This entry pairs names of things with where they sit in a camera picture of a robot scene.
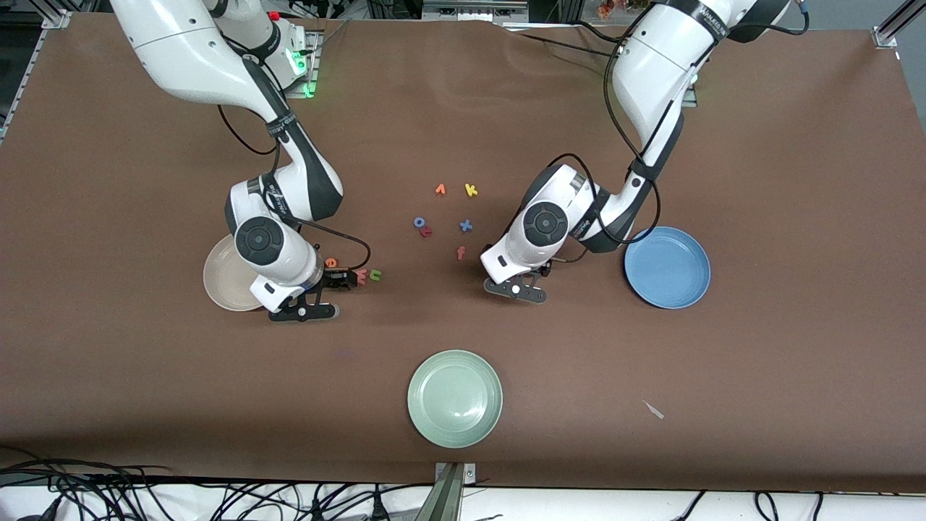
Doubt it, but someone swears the beige brown plate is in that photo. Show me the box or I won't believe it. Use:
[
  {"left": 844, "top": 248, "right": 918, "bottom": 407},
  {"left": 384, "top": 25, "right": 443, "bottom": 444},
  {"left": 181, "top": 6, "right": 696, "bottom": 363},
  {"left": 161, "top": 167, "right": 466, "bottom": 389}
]
[{"left": 203, "top": 235, "right": 273, "bottom": 313}]

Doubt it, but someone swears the blue plate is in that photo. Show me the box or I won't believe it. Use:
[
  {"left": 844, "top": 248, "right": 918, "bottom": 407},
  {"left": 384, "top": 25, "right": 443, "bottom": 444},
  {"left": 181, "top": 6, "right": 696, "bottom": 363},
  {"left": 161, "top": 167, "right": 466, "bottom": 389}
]
[{"left": 624, "top": 226, "right": 712, "bottom": 310}]

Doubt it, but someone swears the pale green plate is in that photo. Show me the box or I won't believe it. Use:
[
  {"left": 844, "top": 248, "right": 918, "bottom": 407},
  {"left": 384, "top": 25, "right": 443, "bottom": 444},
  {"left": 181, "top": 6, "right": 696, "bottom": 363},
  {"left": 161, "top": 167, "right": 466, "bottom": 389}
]
[{"left": 407, "top": 350, "right": 504, "bottom": 449}]

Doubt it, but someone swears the paper table cover sheet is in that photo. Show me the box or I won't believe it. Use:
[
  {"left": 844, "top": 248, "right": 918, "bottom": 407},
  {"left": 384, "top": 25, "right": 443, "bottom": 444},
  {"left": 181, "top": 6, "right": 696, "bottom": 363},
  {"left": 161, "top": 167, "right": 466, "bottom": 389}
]
[{"left": 0, "top": 14, "right": 926, "bottom": 494}]

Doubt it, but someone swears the grey metal box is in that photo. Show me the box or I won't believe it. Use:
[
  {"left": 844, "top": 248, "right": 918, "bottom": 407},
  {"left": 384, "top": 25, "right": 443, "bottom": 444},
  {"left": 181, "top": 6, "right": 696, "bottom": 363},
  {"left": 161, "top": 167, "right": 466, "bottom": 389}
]
[{"left": 422, "top": 0, "right": 530, "bottom": 22}]

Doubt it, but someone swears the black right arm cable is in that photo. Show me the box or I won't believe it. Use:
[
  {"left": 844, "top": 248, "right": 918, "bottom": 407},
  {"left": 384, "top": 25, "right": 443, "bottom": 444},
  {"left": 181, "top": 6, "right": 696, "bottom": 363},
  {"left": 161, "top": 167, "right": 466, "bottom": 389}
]
[{"left": 217, "top": 105, "right": 372, "bottom": 276}]

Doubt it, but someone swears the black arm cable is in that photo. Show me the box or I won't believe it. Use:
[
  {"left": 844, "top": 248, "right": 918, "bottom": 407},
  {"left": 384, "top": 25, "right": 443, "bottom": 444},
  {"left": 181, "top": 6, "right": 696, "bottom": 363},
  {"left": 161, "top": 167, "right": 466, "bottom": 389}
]
[
  {"left": 546, "top": 22, "right": 663, "bottom": 245},
  {"left": 217, "top": 105, "right": 372, "bottom": 276}
]

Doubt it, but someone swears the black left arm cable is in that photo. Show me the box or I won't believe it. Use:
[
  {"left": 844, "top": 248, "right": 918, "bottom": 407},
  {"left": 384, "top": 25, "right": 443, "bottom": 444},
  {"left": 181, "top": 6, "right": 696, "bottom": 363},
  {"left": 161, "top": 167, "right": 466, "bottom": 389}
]
[{"left": 546, "top": 22, "right": 663, "bottom": 245}]

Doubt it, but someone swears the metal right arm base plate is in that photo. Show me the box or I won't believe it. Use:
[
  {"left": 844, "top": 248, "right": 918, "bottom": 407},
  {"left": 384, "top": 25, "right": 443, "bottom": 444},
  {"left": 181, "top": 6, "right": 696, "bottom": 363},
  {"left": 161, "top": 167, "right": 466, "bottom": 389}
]
[{"left": 286, "top": 29, "right": 320, "bottom": 100}]

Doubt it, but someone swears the black cable on table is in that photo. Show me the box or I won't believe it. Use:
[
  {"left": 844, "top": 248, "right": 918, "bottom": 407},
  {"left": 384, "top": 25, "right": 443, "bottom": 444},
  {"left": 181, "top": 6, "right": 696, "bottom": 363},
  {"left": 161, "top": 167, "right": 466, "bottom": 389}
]
[{"left": 506, "top": 25, "right": 626, "bottom": 62}]

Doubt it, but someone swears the metal table edge bracket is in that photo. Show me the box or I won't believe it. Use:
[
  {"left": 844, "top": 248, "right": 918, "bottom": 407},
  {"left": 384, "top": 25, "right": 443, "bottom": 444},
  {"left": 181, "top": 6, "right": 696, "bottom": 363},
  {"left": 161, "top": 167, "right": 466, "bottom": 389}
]
[{"left": 433, "top": 462, "right": 478, "bottom": 521}]

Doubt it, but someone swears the black cable tangle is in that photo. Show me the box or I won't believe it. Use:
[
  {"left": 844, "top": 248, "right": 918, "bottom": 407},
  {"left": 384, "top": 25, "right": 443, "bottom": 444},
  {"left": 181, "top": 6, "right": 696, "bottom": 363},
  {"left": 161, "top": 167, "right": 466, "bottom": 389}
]
[{"left": 0, "top": 445, "right": 435, "bottom": 521}]

